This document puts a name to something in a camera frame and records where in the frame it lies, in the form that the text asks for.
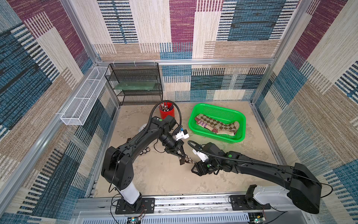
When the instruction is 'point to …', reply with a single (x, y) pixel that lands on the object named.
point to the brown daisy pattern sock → (189, 160)
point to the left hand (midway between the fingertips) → (184, 156)
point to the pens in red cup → (165, 108)
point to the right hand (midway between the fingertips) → (198, 170)
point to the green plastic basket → (222, 115)
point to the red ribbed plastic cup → (171, 112)
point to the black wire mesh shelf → (135, 83)
